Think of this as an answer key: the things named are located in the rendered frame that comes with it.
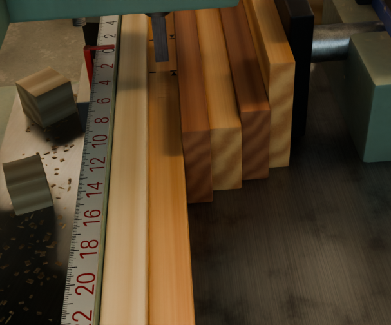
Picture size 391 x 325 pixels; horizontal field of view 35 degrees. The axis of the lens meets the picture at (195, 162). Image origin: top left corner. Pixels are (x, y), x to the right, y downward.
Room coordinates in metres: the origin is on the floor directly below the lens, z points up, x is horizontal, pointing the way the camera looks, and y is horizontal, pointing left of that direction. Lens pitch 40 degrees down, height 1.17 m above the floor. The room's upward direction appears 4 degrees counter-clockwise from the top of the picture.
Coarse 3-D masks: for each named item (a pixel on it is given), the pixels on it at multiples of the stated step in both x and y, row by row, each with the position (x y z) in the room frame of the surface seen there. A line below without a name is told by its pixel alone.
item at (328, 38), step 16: (288, 0) 0.35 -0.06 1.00; (304, 0) 0.35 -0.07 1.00; (288, 16) 0.34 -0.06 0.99; (304, 16) 0.33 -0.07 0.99; (288, 32) 0.34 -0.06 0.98; (304, 32) 0.33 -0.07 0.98; (320, 32) 0.37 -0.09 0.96; (336, 32) 0.37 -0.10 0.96; (352, 32) 0.37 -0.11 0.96; (304, 48) 0.33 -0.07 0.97; (320, 48) 0.37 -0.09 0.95; (336, 48) 0.37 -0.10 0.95; (304, 64) 0.33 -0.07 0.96; (304, 80) 0.33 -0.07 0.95; (304, 96) 0.33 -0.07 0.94; (304, 112) 0.33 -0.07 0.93; (304, 128) 0.33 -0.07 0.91
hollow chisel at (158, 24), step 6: (156, 18) 0.37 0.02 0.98; (162, 18) 0.37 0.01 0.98; (156, 24) 0.37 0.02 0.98; (162, 24) 0.37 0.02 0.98; (156, 30) 0.37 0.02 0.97; (162, 30) 0.37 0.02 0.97; (156, 36) 0.37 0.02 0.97; (162, 36) 0.37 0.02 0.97; (156, 42) 0.37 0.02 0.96; (162, 42) 0.37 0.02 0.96; (156, 48) 0.37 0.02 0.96; (162, 48) 0.37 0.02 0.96; (156, 54) 0.37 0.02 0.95; (162, 54) 0.37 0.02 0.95; (168, 54) 0.38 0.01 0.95; (156, 60) 0.37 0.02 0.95; (162, 60) 0.37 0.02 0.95; (168, 60) 0.37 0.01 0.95
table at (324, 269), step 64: (320, 64) 0.43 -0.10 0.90; (320, 128) 0.35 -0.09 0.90; (256, 192) 0.29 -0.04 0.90; (320, 192) 0.28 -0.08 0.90; (384, 192) 0.28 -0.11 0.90; (192, 256) 0.24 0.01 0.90; (256, 256) 0.23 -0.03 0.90; (320, 256) 0.23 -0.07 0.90; (384, 256) 0.23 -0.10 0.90; (256, 320) 0.19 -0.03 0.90; (320, 320) 0.19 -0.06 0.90; (384, 320) 0.19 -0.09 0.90
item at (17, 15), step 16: (16, 0) 0.34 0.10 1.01; (32, 0) 0.34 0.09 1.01; (48, 0) 0.34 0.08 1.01; (64, 0) 0.34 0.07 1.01; (80, 0) 0.34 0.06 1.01; (96, 0) 0.34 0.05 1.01; (112, 0) 0.34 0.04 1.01; (128, 0) 0.34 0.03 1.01; (144, 0) 0.34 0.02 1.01; (160, 0) 0.34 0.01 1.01; (176, 0) 0.34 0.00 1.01; (192, 0) 0.34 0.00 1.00; (208, 0) 0.34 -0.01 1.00; (224, 0) 0.34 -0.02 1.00; (16, 16) 0.34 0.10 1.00; (32, 16) 0.34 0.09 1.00; (48, 16) 0.34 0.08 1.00; (64, 16) 0.34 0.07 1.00; (80, 16) 0.34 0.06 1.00; (96, 16) 0.34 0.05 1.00; (160, 16) 0.37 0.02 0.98
